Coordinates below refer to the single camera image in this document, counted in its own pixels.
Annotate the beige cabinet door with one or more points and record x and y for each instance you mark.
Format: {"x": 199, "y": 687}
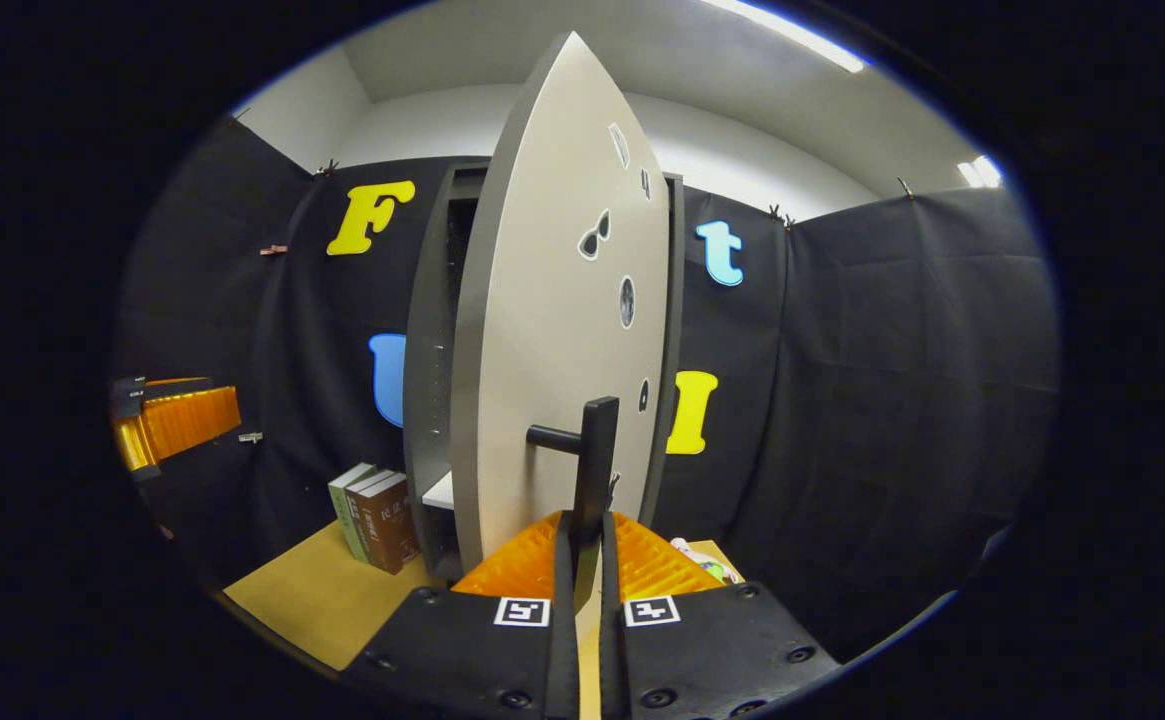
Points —
{"x": 542, "y": 300}

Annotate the brown book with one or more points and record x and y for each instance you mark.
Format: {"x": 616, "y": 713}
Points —
{"x": 392, "y": 525}

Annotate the black backdrop cloth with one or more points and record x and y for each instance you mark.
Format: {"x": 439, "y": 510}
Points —
{"x": 842, "y": 400}

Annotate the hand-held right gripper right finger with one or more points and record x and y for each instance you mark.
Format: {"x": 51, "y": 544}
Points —
{"x": 614, "y": 660}

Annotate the small ceiling light panel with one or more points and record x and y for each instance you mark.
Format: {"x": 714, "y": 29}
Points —
{"x": 980, "y": 172}

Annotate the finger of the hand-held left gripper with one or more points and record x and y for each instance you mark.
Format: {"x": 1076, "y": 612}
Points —
{"x": 128, "y": 395}
{"x": 187, "y": 425}

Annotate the green and white plush toy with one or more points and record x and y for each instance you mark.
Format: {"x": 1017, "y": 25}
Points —
{"x": 707, "y": 570}

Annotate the dark grey cabinet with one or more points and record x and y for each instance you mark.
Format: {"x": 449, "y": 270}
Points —
{"x": 427, "y": 380}

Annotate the long ceiling light panel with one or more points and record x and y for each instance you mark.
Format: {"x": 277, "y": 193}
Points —
{"x": 792, "y": 35}

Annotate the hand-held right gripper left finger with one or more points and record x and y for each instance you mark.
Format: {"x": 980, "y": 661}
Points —
{"x": 562, "y": 660}

